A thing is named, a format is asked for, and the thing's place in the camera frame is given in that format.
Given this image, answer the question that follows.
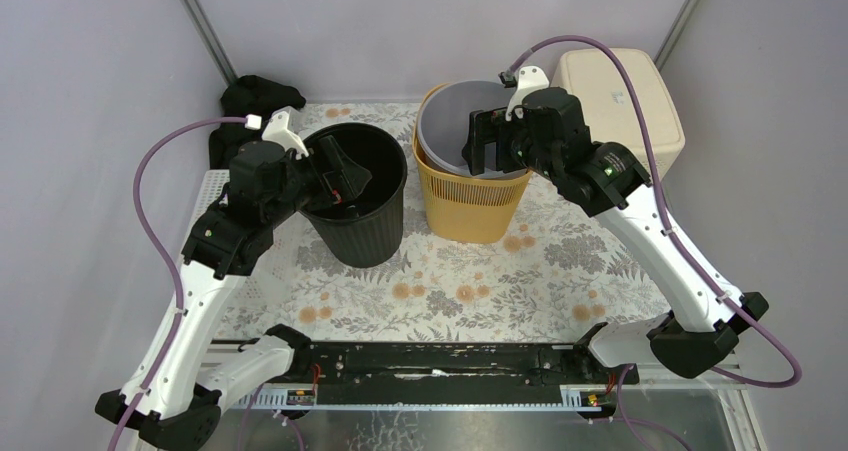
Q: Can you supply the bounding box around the black round bucket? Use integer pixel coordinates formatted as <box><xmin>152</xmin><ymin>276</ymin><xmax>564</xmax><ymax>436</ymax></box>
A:
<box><xmin>302</xmin><ymin>122</ymin><xmax>408</xmax><ymax>268</ymax></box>

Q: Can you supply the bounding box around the grey bucket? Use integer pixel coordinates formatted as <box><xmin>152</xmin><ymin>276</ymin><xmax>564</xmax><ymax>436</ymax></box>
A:
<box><xmin>416</xmin><ymin>80</ymin><xmax>512</xmax><ymax>177</ymax></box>

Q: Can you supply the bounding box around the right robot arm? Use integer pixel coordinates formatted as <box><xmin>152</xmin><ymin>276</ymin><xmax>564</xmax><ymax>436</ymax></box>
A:
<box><xmin>462</xmin><ymin>88</ymin><xmax>768</xmax><ymax>383</ymax></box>

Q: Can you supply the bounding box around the purple cable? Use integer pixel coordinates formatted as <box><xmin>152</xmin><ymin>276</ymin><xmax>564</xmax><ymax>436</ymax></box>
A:
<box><xmin>499</xmin><ymin>35</ymin><xmax>804</xmax><ymax>451</ymax></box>
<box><xmin>105</xmin><ymin>115</ymin><xmax>293</xmax><ymax>451</ymax></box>

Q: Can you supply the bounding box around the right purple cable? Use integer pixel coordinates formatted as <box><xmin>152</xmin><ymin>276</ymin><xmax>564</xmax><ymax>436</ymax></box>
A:
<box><xmin>499</xmin><ymin>35</ymin><xmax>804</xmax><ymax>451</ymax></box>

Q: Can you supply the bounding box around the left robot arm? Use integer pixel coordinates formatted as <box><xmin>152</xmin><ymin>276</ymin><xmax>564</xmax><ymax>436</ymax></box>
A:
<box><xmin>96</xmin><ymin>137</ymin><xmax>372</xmax><ymax>450</ymax></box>

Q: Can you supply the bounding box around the yellow plastic waste basket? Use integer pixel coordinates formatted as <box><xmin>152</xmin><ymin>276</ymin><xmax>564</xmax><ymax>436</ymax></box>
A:
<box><xmin>413</xmin><ymin>83</ymin><xmax>531</xmax><ymax>244</ymax></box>

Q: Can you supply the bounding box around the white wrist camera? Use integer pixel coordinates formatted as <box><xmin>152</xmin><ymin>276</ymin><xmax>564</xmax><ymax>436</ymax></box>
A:
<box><xmin>499</xmin><ymin>66</ymin><xmax>550</xmax><ymax>121</ymax></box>
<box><xmin>245</xmin><ymin>106</ymin><xmax>310</xmax><ymax>159</ymax></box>

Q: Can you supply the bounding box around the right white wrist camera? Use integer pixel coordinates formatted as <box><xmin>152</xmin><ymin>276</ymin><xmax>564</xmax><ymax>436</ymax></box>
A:
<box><xmin>499</xmin><ymin>66</ymin><xmax>550</xmax><ymax>121</ymax></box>

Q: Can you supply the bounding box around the white perforated basket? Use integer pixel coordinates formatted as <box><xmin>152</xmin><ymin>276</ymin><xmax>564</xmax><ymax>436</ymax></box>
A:
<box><xmin>192</xmin><ymin>168</ymin><xmax>313</xmax><ymax>304</ymax></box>

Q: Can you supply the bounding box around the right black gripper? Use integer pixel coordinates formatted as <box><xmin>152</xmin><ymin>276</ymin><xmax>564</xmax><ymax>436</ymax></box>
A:
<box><xmin>461</xmin><ymin>106</ymin><xmax>560</xmax><ymax>182</ymax></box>

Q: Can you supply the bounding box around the floral patterned table mat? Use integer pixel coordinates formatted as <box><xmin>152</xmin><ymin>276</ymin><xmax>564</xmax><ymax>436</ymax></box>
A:
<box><xmin>198</xmin><ymin>102</ymin><xmax>694</xmax><ymax>345</ymax></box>

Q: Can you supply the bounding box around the black crumpled cloth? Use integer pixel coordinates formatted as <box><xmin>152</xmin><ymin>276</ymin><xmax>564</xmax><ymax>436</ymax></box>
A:
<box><xmin>208</xmin><ymin>75</ymin><xmax>307</xmax><ymax>170</ymax></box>

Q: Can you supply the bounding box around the cream large container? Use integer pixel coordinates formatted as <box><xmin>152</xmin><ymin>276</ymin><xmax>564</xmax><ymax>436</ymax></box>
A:
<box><xmin>550</xmin><ymin>48</ymin><xmax>685</xmax><ymax>178</ymax></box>

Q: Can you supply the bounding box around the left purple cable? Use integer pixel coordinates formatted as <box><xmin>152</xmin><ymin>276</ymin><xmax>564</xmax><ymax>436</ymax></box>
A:
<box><xmin>105</xmin><ymin>115</ymin><xmax>293</xmax><ymax>451</ymax></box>

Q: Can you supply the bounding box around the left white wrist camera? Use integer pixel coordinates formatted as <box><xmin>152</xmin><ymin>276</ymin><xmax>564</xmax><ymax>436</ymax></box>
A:
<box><xmin>245</xmin><ymin>106</ymin><xmax>310</xmax><ymax>159</ymax></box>

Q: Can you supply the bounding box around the aluminium frame rail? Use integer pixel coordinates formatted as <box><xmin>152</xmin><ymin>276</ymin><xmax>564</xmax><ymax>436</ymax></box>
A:
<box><xmin>229</xmin><ymin>350</ymin><xmax>761</xmax><ymax>450</ymax></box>

